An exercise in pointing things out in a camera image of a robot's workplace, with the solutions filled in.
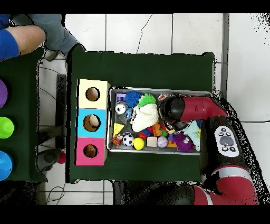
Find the wooden box with three holes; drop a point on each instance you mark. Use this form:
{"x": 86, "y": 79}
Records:
{"x": 92, "y": 131}

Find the tiger plush toy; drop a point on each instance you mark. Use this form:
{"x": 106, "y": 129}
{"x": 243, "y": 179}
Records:
{"x": 116, "y": 140}

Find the blue stacking cup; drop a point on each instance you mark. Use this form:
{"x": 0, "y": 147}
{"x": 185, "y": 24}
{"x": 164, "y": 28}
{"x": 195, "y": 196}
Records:
{"x": 5, "y": 165}

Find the person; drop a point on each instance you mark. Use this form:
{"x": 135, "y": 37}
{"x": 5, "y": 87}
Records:
{"x": 25, "y": 40}

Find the plain yellow foam ball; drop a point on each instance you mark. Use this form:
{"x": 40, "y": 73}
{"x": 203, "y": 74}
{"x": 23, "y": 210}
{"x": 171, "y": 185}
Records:
{"x": 138, "y": 144}

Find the green spiky rubber ball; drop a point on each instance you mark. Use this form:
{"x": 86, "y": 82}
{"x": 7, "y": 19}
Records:
{"x": 147, "y": 99}

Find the small soccer ball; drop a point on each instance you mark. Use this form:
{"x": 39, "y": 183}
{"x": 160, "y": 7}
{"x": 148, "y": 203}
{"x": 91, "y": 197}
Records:
{"x": 128, "y": 140}

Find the silver mesh bin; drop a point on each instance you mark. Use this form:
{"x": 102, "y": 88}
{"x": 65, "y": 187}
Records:
{"x": 118, "y": 126}

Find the grey pendant with red button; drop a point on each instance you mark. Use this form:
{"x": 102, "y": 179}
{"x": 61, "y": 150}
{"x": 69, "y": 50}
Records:
{"x": 49, "y": 158}

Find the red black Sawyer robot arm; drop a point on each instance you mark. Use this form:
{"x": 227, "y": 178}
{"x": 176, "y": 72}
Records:
{"x": 200, "y": 107}

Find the dark green table cloth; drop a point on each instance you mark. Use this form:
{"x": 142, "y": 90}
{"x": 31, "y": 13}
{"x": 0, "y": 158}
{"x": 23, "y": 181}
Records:
{"x": 21, "y": 95}
{"x": 147, "y": 69}

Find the lime green stacking cup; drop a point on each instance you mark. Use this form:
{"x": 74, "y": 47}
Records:
{"x": 5, "y": 127}

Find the purple spiky toy with eyes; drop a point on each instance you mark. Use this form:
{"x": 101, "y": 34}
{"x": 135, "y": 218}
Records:
{"x": 183, "y": 142}

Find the crushed silver can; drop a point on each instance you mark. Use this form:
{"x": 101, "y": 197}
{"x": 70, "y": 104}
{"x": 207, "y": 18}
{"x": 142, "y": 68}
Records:
{"x": 120, "y": 108}

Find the brown monkey plush toy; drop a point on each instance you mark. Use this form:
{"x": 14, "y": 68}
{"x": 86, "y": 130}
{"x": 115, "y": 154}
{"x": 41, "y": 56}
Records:
{"x": 90, "y": 151}

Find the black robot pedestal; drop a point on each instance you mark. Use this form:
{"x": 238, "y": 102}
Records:
{"x": 126, "y": 193}

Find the cream cloth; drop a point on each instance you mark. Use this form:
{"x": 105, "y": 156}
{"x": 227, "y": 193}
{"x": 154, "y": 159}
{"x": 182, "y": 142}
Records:
{"x": 145, "y": 118}

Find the light blue cloth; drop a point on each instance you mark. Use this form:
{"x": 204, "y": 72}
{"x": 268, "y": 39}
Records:
{"x": 193, "y": 133}

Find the white baseball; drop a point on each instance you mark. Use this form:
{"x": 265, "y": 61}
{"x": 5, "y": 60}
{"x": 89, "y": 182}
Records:
{"x": 162, "y": 142}

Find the blue spiky rubber ball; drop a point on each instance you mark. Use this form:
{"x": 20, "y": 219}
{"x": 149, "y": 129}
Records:
{"x": 132, "y": 98}

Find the purple stacking cup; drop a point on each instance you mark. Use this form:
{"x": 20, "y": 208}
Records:
{"x": 3, "y": 94}

